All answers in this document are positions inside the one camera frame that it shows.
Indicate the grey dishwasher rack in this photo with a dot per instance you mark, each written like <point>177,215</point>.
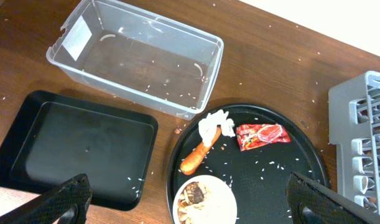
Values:
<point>354,128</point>

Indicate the black round tray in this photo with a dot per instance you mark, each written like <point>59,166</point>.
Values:
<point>258,177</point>

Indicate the orange carrot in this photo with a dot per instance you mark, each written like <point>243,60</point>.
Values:
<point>195,158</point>

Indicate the white tissue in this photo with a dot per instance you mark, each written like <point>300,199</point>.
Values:
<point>208,126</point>

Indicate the clear plastic bin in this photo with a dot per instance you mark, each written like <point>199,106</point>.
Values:
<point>140,56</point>

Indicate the pink bowl with food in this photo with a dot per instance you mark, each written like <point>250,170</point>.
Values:
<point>204,199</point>

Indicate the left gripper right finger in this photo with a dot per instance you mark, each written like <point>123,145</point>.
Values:
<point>311,202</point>

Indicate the black rectangular tray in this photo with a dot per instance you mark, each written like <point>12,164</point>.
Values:
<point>54,138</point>

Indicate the red snack wrapper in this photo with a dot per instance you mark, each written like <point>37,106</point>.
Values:
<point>251,136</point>

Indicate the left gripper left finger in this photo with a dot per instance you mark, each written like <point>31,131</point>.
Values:
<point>68,203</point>

